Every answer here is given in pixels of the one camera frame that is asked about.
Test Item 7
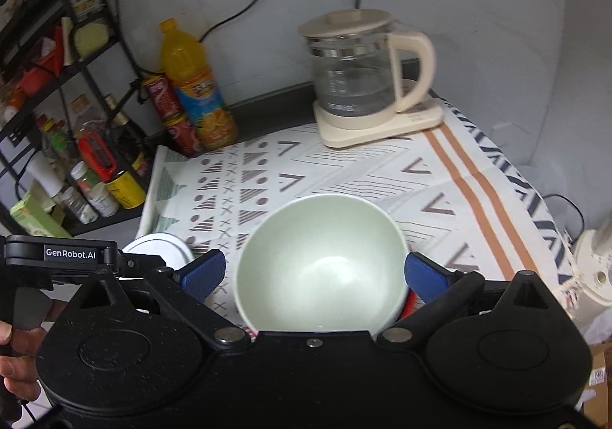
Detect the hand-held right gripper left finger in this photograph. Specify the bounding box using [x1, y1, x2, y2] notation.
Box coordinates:
[72, 249, 255, 346]

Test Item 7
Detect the orange juice bottle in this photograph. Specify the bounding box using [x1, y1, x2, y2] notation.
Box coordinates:
[159, 18, 239, 151]

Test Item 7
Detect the dark glass bottle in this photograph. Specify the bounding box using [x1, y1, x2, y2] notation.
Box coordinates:
[119, 112, 152, 177]

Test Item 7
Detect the red plastic container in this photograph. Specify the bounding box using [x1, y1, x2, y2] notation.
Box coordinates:
[19, 68, 54, 98]

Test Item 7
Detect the dark sauce bottle yellow label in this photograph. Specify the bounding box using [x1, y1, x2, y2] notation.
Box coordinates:
[103, 94, 147, 211]

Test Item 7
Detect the green cardboard box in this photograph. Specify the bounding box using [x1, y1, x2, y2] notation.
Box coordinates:
[10, 194, 73, 239]

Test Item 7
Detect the black metal rack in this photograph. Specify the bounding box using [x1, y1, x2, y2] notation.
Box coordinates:
[0, 0, 160, 239]

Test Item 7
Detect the glass kettle with cream handle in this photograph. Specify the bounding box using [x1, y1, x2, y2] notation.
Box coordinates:
[299, 9, 437, 118]

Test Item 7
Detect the cream kettle base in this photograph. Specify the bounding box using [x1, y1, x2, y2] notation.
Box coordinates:
[313, 80, 445, 150]

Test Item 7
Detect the green label bottle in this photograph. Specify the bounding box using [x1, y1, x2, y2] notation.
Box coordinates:
[41, 118, 80, 163]

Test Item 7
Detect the thin black cable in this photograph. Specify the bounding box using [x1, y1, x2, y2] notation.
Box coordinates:
[542, 193, 587, 239]

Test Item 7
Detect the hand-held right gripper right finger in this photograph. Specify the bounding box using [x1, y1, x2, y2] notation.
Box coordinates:
[377, 252, 566, 346]

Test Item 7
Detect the white plate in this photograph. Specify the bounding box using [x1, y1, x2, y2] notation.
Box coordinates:
[122, 233, 195, 270]

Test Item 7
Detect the red plate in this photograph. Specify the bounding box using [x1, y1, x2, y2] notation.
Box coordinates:
[398, 290, 418, 322]

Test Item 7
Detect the white spice bottle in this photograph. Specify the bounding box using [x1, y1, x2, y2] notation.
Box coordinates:
[60, 185, 99, 225]

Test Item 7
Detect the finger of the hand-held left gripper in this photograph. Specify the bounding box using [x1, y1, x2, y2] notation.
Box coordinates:
[117, 251, 175, 281]

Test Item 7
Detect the patterned white tablecloth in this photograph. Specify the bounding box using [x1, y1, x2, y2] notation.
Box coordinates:
[136, 94, 575, 330]

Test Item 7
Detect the person's left hand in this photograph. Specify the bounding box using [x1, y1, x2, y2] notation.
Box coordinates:
[0, 320, 47, 403]

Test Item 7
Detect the white jar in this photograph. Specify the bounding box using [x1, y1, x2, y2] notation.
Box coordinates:
[88, 180, 120, 218]

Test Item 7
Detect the pale green ceramic bowl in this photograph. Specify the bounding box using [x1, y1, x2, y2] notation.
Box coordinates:
[234, 194, 411, 333]

